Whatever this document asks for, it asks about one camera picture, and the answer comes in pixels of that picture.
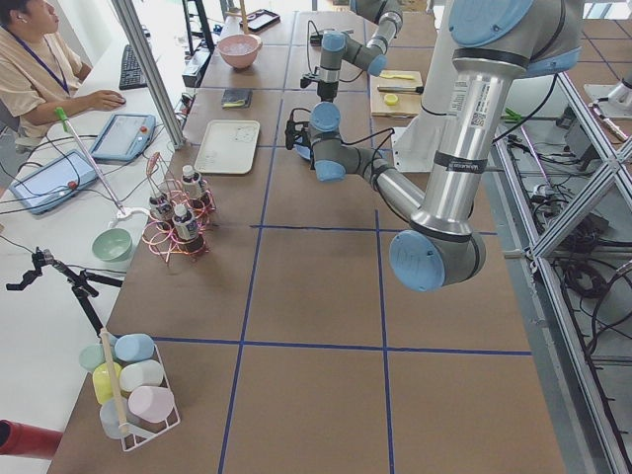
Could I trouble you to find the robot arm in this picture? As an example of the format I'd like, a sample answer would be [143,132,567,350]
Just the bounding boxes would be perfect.
[300,1,403,102]
[285,1,584,291]

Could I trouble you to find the yellow plastic knife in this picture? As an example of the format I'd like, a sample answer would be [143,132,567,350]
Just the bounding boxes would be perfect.
[378,72,421,81]

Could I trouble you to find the seated person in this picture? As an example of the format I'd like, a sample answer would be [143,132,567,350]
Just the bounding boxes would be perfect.
[1,1,125,139]

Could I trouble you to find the copper wire bottle rack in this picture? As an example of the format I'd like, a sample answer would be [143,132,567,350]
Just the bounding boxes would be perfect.
[141,152,216,262]

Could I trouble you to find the lemon half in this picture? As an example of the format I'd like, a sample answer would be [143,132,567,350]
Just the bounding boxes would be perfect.
[383,93,399,106]

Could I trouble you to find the blue teach pendant near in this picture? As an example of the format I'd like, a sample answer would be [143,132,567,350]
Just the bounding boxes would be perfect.
[9,149,97,214]

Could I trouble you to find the mint green bowl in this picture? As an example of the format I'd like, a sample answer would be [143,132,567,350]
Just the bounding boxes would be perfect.
[92,228,132,263]

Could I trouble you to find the pink bowl of ice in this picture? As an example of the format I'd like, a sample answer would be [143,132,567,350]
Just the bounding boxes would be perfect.
[217,35,263,69]

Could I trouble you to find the wooden cutting board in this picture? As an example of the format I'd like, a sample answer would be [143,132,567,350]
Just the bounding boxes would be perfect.
[369,70,424,119]

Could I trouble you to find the grey folded cloth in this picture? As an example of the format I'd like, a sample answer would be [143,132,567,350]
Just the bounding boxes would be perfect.
[221,88,253,109]

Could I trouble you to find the blue teach pendant far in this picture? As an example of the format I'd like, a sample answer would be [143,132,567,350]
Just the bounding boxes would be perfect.
[90,114,156,163]

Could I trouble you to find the dark bottle white cap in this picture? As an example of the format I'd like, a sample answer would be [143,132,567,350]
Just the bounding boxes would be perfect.
[173,203,204,253]

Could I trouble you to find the cream bear tray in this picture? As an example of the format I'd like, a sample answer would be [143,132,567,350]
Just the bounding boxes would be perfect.
[194,119,261,175]

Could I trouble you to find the black keyboard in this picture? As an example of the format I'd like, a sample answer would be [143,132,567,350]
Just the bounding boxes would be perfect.
[118,44,147,90]

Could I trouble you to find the aluminium frame post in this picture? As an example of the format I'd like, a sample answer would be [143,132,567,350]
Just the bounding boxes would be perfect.
[112,0,186,150]

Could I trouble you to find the blue teach pendant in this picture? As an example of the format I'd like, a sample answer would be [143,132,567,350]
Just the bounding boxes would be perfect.
[90,114,156,163]
[9,149,97,214]

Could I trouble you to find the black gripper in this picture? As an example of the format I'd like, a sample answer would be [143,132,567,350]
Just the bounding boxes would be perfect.
[284,109,311,150]
[300,73,339,103]

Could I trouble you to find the white cup rack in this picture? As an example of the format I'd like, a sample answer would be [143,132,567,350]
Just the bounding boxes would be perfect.
[79,328,181,452]

